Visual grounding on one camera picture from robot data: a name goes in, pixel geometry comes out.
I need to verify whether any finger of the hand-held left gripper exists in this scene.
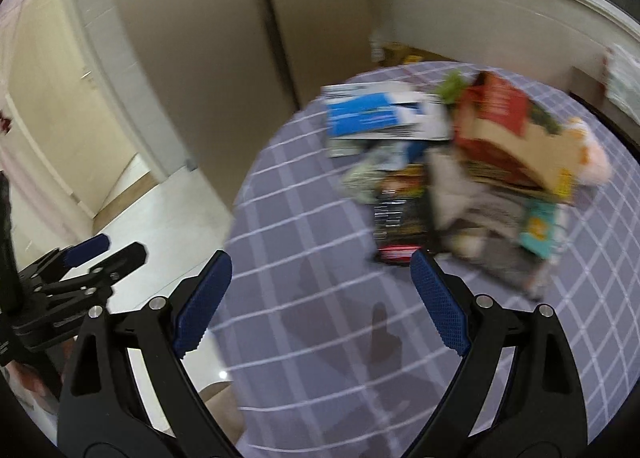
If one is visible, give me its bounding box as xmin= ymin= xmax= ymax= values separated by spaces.
xmin=17 ymin=233 xmax=111 ymax=285
xmin=37 ymin=241 xmax=150 ymax=300

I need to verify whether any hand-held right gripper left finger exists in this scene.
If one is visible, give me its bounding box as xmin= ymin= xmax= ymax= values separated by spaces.
xmin=56 ymin=249 xmax=240 ymax=458

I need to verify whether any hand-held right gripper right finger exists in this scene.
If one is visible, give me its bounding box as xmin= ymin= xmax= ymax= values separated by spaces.
xmin=400 ymin=249 xmax=587 ymax=458

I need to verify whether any blue and white medicine box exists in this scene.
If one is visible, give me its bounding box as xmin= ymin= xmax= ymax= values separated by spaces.
xmin=320 ymin=82 xmax=454 ymax=159

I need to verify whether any grey white snack bag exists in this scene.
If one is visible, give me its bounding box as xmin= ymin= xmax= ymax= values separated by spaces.
xmin=427 ymin=148 xmax=551 ymax=291

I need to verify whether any black snack packet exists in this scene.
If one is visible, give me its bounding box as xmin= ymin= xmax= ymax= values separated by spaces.
xmin=372 ymin=165 xmax=437 ymax=265

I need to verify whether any teal packet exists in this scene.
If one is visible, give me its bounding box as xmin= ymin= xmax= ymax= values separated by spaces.
xmin=517 ymin=201 xmax=564 ymax=260

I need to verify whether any crumpled green and white wrapper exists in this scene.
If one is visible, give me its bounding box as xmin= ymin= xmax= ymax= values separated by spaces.
xmin=342 ymin=145 xmax=402 ymax=204

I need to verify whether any cream door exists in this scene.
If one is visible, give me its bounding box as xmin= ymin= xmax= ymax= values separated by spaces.
xmin=0 ymin=0 xmax=168 ymax=239

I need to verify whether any red and brown cardboard box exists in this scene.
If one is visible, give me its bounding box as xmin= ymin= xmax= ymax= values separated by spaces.
xmin=452 ymin=71 xmax=577 ymax=201

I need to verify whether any orange snack packet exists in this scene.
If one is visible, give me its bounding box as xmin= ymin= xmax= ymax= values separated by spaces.
xmin=564 ymin=117 xmax=614 ymax=187

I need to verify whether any green leaf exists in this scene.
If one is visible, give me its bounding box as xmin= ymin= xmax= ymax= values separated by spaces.
xmin=434 ymin=69 xmax=474 ymax=104

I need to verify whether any brown refrigerator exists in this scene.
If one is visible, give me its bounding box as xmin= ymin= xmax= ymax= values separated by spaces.
xmin=100 ymin=0 xmax=377 ymax=185

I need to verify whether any dark brown cabinet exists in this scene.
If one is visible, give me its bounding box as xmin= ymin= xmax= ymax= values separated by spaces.
xmin=570 ymin=66 xmax=640 ymax=159

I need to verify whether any white plastic bag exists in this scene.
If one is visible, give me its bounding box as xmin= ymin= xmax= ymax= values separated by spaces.
xmin=602 ymin=43 xmax=640 ymax=115

